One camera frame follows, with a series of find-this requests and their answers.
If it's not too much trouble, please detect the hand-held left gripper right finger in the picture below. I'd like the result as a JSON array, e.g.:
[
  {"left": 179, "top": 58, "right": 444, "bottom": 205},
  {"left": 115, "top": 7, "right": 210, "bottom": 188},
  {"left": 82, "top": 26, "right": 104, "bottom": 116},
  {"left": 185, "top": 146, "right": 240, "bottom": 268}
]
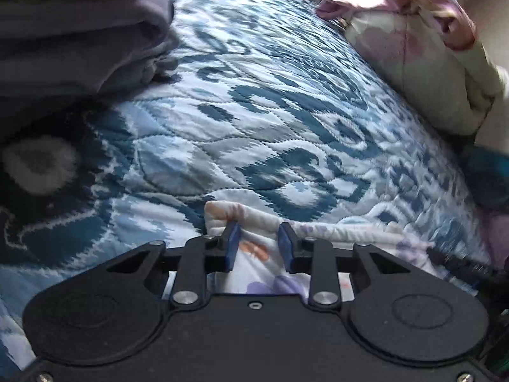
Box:
[{"left": 278, "top": 223, "right": 412, "bottom": 311}]

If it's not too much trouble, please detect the white floral garment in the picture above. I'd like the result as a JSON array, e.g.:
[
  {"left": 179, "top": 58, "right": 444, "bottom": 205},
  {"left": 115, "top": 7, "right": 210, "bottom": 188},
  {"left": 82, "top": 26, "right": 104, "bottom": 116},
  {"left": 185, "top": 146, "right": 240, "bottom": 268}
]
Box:
[{"left": 204, "top": 201, "right": 442, "bottom": 304}]

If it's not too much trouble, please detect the pastel floral comforter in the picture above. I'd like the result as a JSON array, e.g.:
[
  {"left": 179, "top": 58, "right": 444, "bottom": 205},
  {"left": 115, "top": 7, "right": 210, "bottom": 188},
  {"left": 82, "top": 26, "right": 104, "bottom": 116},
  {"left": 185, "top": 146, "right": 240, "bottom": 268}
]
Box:
[{"left": 316, "top": 0, "right": 509, "bottom": 145}]

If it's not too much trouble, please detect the teal fluffy cloth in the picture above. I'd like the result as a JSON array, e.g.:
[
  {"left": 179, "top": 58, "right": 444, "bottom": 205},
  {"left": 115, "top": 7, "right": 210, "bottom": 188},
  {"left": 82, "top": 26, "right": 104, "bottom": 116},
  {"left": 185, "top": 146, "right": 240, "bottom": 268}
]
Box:
[{"left": 460, "top": 145, "right": 509, "bottom": 208}]

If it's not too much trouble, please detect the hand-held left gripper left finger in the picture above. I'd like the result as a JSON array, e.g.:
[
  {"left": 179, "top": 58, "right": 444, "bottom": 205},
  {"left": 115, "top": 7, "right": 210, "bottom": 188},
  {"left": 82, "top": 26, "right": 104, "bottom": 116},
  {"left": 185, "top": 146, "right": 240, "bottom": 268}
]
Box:
[{"left": 107, "top": 223, "right": 242, "bottom": 311}]

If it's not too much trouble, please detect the light purple cloth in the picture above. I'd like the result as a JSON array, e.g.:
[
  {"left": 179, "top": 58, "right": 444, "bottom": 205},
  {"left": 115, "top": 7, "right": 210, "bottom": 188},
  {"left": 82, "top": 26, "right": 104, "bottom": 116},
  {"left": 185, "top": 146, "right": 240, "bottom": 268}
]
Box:
[{"left": 478, "top": 207, "right": 509, "bottom": 277}]

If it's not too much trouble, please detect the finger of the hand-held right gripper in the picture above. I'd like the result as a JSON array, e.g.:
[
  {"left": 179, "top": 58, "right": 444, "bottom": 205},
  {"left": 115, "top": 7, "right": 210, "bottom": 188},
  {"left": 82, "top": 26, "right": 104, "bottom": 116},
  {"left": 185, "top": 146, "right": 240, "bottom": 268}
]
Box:
[{"left": 426, "top": 246, "right": 507, "bottom": 285}]

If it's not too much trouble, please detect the blue patterned quilted bedspread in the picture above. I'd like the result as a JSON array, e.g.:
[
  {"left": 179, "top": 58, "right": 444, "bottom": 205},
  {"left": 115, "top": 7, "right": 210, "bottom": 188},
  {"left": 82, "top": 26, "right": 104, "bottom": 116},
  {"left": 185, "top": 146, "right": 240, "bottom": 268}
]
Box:
[{"left": 0, "top": 0, "right": 496, "bottom": 375}]

